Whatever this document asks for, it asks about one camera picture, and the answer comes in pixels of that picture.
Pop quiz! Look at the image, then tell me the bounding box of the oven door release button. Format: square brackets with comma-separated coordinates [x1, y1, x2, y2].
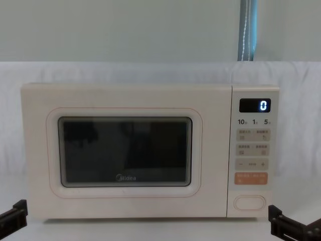
[234, 195, 266, 210]

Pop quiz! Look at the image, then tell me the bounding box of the oven control panel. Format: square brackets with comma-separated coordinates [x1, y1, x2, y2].
[227, 86, 280, 218]

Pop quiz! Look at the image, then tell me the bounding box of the cream microwave oven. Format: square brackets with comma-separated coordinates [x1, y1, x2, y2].
[20, 82, 280, 223]

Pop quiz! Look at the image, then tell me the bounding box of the pale white curtain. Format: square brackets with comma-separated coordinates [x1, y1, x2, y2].
[0, 0, 321, 63]

